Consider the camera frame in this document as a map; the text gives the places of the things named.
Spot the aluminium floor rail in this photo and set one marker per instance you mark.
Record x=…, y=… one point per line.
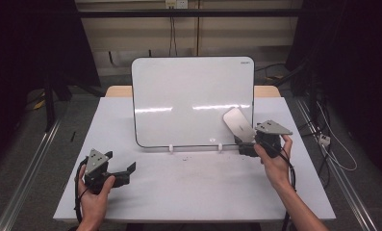
x=342, y=179
x=28, y=176

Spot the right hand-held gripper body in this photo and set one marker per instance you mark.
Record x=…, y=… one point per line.
x=272, y=138

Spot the wooden table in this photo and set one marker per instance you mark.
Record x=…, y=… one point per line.
x=118, y=91

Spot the white wall socket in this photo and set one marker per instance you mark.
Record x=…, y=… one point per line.
x=176, y=3

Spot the white whiteboard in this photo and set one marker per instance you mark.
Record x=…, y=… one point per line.
x=179, y=96

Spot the white whiteboard eraser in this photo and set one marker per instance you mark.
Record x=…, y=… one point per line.
x=239, y=123

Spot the white whiteboard foot clip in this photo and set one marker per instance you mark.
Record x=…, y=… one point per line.
x=219, y=147
x=170, y=148

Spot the white power strip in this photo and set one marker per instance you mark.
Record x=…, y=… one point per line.
x=324, y=140

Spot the small black stick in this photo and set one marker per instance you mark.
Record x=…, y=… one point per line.
x=72, y=136

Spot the person's left hand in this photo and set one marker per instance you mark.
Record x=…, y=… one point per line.
x=94, y=205

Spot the person's right hand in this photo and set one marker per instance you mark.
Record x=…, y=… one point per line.
x=276, y=166

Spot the black metal stand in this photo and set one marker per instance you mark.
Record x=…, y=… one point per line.
x=50, y=102

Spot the black horizontal bar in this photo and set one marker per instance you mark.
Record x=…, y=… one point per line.
x=131, y=13

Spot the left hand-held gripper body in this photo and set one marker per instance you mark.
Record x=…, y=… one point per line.
x=95, y=166

